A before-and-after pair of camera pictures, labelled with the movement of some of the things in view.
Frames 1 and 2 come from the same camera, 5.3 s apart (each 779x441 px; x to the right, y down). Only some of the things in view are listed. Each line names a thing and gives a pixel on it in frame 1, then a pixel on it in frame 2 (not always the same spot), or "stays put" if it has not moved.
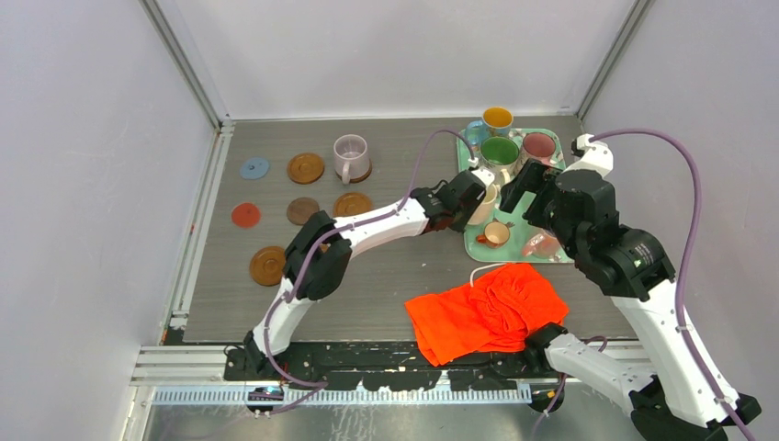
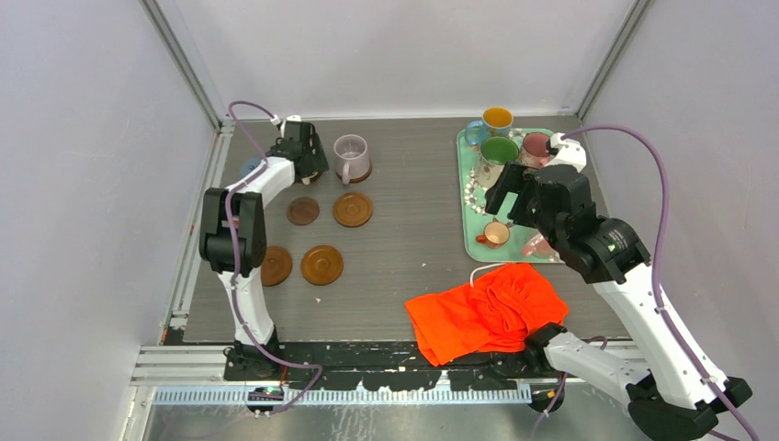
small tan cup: [496, 233] stays put
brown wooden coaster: [361, 178] stays put
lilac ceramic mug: [351, 157] stays put
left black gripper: [460, 224] → [317, 163]
